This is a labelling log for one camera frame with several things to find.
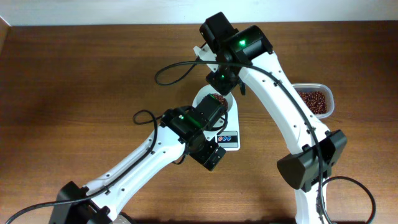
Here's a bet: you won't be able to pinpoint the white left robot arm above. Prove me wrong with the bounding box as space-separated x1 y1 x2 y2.
50 105 228 223

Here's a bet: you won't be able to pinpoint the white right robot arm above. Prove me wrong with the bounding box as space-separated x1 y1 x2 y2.
199 12 347 223

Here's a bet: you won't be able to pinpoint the red beans in bowl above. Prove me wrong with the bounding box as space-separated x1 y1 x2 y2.
211 93 228 110

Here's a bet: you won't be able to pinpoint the white digital kitchen scale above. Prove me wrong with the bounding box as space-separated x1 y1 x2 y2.
191 93 241 152

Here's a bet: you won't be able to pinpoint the white round bowl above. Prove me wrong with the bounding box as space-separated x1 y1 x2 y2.
193 85 238 116

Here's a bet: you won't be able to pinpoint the clear plastic container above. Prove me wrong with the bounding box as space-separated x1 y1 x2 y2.
293 83 335 119

